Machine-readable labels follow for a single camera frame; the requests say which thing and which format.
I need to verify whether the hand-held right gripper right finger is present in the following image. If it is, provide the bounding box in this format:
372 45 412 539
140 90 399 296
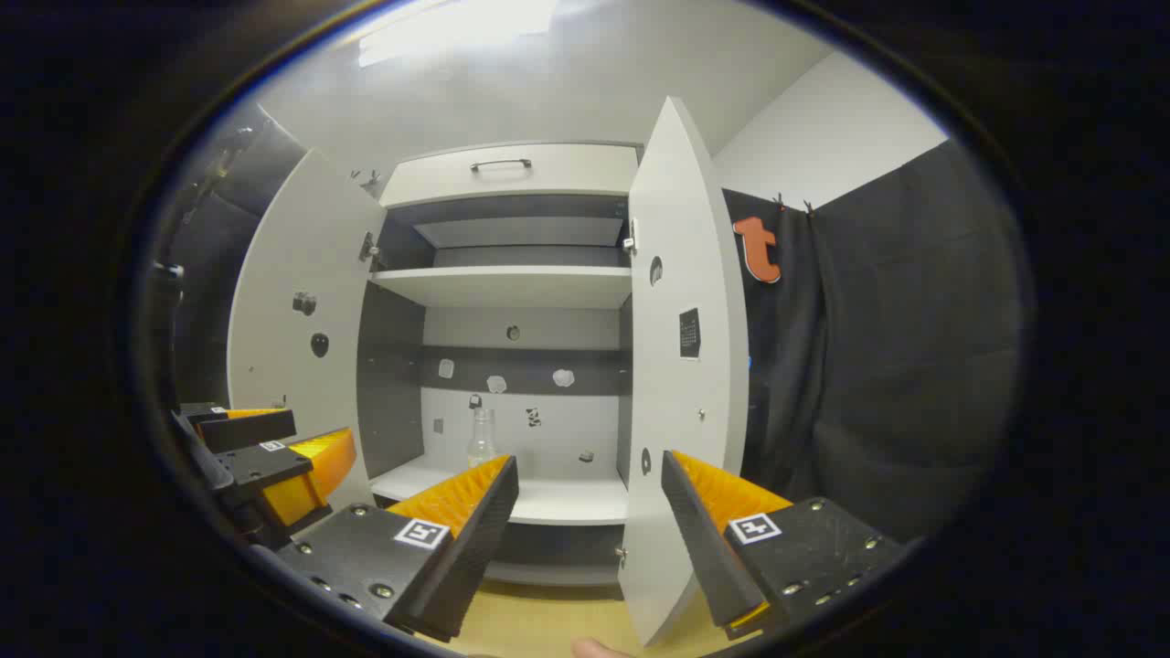
660 450 906 641

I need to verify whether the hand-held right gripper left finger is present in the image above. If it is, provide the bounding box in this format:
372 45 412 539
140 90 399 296
274 454 520 643

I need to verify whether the clear glass bottle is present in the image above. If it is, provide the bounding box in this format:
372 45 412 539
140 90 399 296
467 408 497 469

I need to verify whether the white cabinet door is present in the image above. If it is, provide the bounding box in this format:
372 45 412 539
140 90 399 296
227 148 387 513
620 96 750 648

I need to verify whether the white cabinet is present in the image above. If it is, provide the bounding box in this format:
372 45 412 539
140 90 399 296
356 140 645 588

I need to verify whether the white cabinet drawer front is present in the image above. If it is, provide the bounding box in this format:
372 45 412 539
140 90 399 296
379 143 639 209

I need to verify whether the black backdrop cloth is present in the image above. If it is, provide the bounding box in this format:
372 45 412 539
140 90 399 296
722 139 1025 542
169 105 307 408

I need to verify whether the ceiling light panel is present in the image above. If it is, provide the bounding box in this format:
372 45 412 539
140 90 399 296
356 0 558 67

